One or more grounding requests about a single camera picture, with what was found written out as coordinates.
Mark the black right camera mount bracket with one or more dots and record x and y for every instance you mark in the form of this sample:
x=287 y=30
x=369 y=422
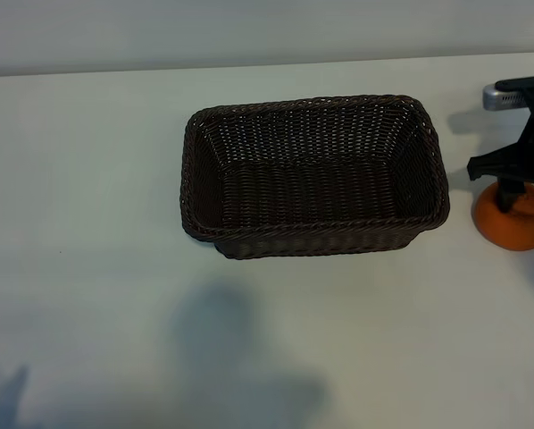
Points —
x=526 y=82

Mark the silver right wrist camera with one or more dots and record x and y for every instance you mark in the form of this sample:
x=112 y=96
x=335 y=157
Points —
x=499 y=98

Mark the orange fruit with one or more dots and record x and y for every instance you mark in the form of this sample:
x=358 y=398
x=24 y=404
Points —
x=512 y=228

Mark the dark brown wicker basket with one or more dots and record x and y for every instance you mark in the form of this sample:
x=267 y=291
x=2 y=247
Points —
x=316 y=192

